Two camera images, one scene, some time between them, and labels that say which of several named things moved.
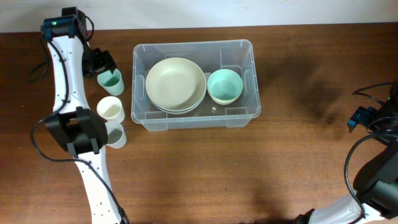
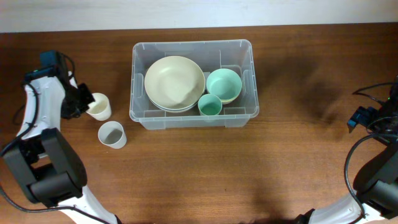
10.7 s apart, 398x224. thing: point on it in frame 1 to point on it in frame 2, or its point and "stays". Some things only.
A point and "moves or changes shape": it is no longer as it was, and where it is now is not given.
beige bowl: x=176 y=84 stays
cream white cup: x=111 y=107 moves or changes shape
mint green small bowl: x=224 y=84 stays
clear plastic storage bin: x=236 y=55 stays
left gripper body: x=96 y=60 to x=78 y=100
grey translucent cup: x=116 y=137 stays
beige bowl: x=176 y=112 moves or changes shape
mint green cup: x=112 y=83 to x=209 y=104
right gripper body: x=369 y=117 stays
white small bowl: x=224 y=102 stays
